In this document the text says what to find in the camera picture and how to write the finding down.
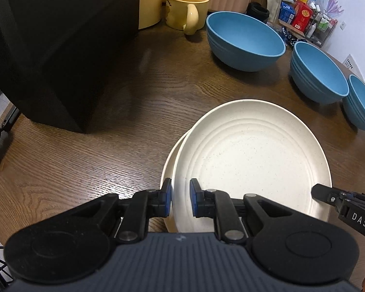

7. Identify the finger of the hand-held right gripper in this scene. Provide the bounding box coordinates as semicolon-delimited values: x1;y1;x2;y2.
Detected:
311;183;343;209

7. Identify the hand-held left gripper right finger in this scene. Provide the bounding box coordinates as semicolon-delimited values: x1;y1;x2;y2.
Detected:
189;178;317;244

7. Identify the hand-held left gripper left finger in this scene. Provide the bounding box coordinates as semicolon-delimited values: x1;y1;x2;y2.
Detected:
57;178;172;244

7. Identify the cream plate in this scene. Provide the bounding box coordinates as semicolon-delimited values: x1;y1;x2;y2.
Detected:
160;128;190;233
171;99;333;233

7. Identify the blue bowl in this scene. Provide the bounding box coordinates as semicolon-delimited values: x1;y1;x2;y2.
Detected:
206;11;287;73
342;74;365;131
290;41;350;104

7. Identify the red box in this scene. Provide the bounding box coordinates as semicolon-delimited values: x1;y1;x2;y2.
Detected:
291;0;314;31

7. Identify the blue box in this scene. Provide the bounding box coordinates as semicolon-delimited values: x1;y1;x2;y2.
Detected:
278;1;296;24

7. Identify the yellow mug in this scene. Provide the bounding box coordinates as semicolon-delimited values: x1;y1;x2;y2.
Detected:
165;0;211;36

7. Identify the black paper bag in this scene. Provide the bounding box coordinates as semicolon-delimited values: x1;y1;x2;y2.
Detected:
0;0;141;135

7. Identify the black cup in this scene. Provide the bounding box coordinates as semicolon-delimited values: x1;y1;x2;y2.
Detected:
246;2;270;24

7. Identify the cream thermos jug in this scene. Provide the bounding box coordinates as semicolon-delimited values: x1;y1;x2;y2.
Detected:
138;0;163;30

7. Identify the wire shelf cart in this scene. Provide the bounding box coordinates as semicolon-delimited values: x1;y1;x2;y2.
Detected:
306;3;338;48

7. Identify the purple butterfly wall decoration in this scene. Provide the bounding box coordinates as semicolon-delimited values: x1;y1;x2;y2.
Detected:
329;0;346;19

